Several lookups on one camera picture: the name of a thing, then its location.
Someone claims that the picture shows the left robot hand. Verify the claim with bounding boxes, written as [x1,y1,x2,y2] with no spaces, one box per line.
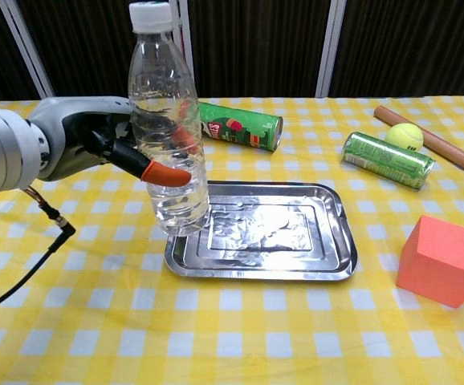
[29,95,192,188]

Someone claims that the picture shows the transparent water bottle white cap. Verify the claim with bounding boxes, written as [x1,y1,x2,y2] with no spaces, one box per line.
[128,0,211,237]

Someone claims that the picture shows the rectangular metal tray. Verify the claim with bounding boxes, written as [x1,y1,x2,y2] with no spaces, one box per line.
[164,180,358,282]

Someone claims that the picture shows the large green chips can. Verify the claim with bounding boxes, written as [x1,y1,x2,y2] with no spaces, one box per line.
[197,102,284,154]

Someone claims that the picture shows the yellow white checkered tablecloth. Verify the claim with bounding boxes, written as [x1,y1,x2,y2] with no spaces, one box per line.
[0,95,464,385]

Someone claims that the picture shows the green soda can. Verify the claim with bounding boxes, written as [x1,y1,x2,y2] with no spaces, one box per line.
[340,131,437,190]

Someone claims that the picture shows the yellow tennis ball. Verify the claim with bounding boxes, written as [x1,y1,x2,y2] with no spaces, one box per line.
[385,123,425,153]

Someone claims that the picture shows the wooden rolling pin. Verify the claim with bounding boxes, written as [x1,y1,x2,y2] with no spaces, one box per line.
[372,105,464,172]

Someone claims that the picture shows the orange foam cube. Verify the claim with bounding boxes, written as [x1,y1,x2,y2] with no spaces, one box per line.
[396,214,464,309]

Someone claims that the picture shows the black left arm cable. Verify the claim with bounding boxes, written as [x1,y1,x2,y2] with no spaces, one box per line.
[0,186,76,318]

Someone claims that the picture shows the white partition frame post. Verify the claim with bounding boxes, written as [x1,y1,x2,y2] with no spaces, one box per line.
[315,0,348,98]
[170,0,197,98]
[0,0,53,100]

